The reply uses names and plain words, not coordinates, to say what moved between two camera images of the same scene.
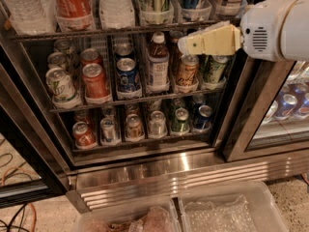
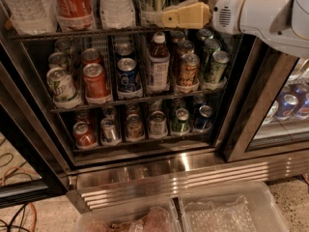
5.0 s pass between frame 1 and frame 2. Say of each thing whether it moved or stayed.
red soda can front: stayed
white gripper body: moved
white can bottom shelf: stayed
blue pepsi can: stayed
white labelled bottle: stayed
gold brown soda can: stayed
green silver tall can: stayed
